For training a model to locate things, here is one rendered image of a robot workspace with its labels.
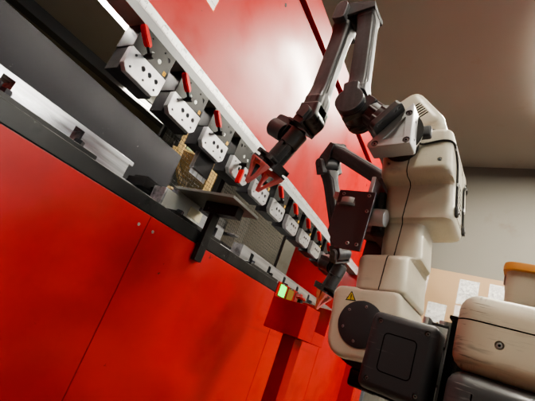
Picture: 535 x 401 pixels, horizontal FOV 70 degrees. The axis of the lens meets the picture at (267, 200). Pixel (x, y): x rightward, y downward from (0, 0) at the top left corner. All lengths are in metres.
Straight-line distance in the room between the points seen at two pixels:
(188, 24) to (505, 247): 4.57
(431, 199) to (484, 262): 4.26
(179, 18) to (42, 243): 0.83
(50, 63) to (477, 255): 4.75
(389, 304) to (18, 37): 1.49
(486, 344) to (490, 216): 4.81
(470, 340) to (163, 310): 0.91
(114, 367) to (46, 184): 0.56
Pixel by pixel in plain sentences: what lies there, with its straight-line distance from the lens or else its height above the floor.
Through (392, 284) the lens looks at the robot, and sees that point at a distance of 0.92.
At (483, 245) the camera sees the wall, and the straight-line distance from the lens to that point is 5.33.
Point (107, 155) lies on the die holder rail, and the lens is 1.22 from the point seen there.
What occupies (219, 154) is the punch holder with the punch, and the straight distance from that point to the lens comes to 1.54.
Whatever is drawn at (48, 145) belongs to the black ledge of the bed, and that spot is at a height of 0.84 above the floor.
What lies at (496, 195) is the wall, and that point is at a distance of 5.61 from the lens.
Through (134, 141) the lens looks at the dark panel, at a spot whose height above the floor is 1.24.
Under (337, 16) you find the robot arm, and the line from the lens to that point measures 1.29.
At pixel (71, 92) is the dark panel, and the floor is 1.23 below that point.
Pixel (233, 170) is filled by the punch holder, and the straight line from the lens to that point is 1.62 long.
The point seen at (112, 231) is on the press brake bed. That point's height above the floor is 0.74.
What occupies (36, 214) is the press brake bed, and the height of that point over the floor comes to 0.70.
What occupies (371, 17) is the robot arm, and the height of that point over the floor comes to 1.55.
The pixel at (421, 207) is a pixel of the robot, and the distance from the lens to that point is 1.01.
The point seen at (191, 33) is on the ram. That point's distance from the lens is 1.45.
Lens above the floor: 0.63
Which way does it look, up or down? 18 degrees up
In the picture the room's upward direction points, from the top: 21 degrees clockwise
